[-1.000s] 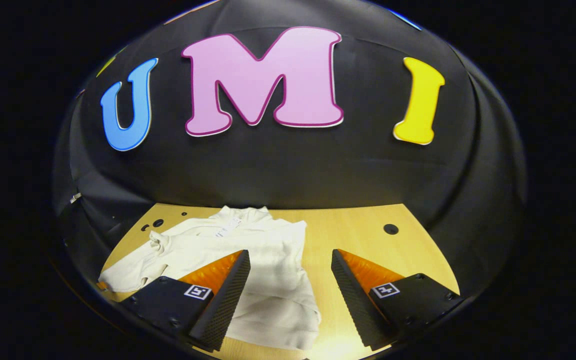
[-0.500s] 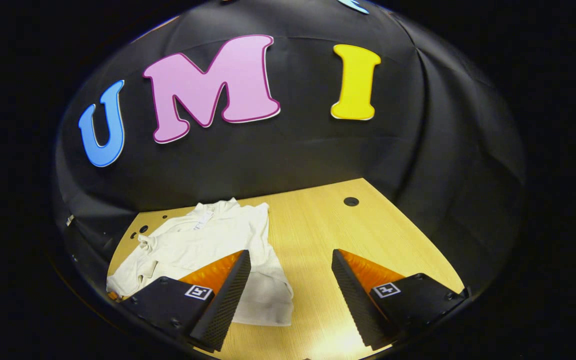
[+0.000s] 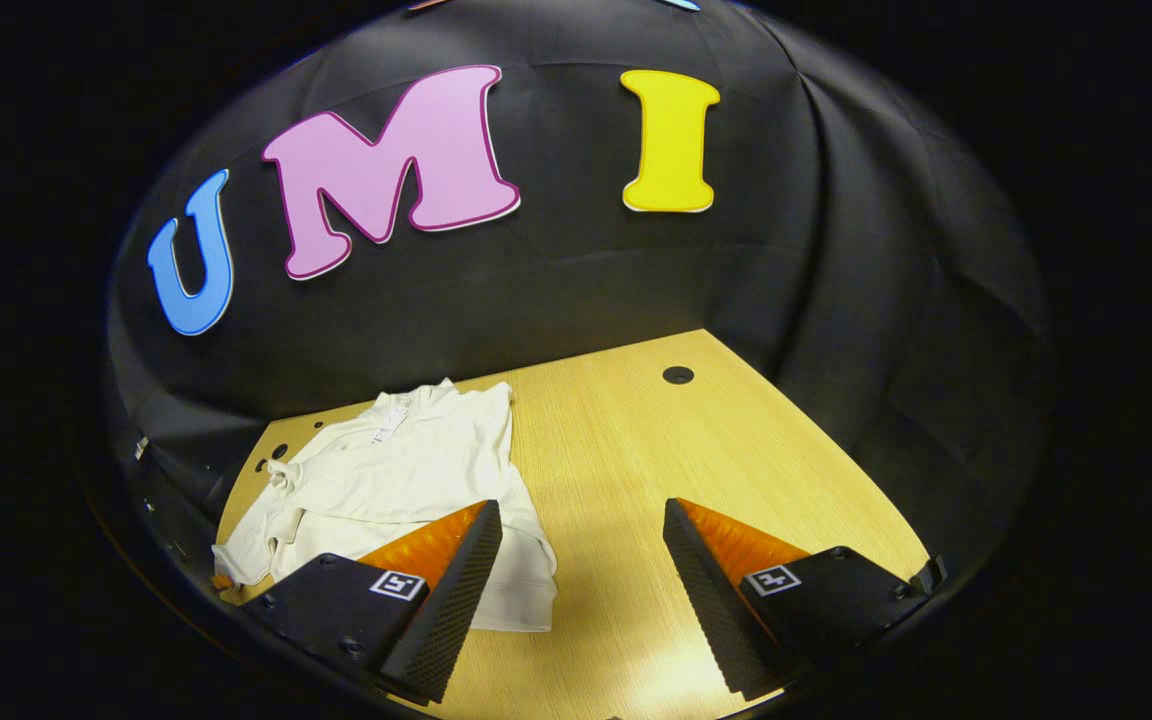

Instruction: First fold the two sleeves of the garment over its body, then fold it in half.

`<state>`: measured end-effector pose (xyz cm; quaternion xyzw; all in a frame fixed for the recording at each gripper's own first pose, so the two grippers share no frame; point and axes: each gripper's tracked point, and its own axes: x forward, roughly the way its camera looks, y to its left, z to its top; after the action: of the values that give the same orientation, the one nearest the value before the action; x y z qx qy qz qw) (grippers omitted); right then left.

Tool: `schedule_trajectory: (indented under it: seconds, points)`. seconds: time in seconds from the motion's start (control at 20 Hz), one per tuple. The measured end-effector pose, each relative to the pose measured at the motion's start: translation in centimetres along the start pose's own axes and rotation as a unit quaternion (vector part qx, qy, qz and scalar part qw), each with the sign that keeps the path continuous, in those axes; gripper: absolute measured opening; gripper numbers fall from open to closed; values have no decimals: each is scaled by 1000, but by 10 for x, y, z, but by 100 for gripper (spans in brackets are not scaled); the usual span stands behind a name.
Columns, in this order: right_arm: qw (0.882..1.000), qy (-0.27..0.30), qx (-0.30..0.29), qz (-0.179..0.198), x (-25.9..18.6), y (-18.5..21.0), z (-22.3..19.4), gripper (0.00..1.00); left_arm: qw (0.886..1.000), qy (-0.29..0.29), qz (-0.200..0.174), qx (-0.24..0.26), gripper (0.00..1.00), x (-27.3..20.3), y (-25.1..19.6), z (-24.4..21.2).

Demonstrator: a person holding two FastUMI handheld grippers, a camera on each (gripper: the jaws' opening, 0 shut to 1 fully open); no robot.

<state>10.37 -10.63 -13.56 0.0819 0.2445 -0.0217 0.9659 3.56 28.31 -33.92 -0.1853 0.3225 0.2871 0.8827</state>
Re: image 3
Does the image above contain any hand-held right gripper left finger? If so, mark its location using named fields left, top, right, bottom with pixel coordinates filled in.
left=241, top=500, right=504, bottom=706

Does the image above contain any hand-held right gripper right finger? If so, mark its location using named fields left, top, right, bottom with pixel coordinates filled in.
left=663, top=497, right=929, bottom=702

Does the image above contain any white sweatshirt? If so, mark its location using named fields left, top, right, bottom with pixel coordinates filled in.
left=212, top=377, right=559, bottom=634

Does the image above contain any black backdrop cloth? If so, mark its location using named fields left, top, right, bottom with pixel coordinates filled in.
left=104, top=0, right=1053, bottom=601

